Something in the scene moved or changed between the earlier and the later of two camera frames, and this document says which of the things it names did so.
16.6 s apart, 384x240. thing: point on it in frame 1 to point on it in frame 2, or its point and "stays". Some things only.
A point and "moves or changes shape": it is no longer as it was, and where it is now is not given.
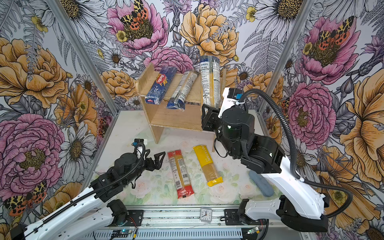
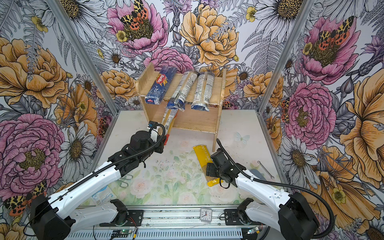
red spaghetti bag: (184, 188) to (168, 117)
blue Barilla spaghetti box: (161, 84) stays
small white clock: (206, 215) stays
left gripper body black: (148, 165) to (158, 149)
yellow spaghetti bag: (211, 174) stays
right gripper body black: (214, 122) to (213, 171)
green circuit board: (121, 233) stays
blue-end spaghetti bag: (210, 80) moves or changes shape
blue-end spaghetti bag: (186, 83) stays
